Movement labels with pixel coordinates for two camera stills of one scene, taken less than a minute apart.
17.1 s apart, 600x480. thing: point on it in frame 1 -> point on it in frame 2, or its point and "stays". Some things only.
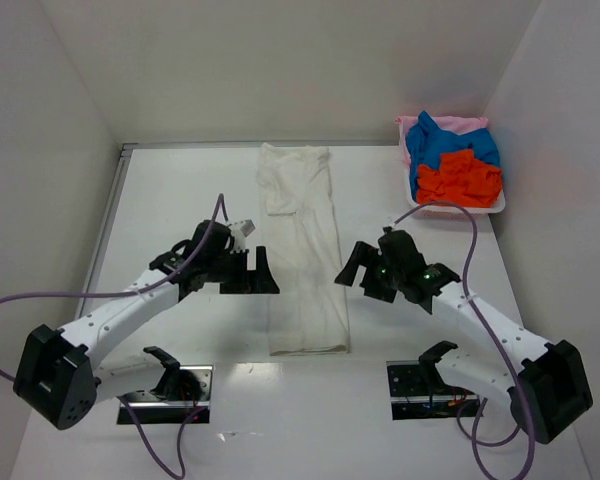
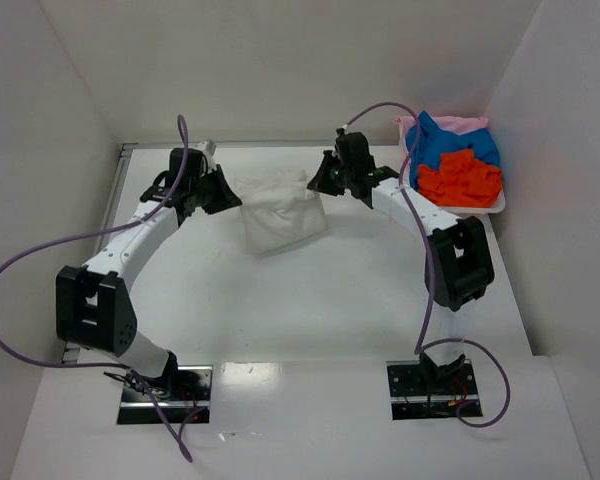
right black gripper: [372, 280] -> [334, 174]
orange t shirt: [459, 179] stays
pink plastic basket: [457, 125] stays
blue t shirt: [426, 141] stays
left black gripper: [247, 282] -> [212, 187]
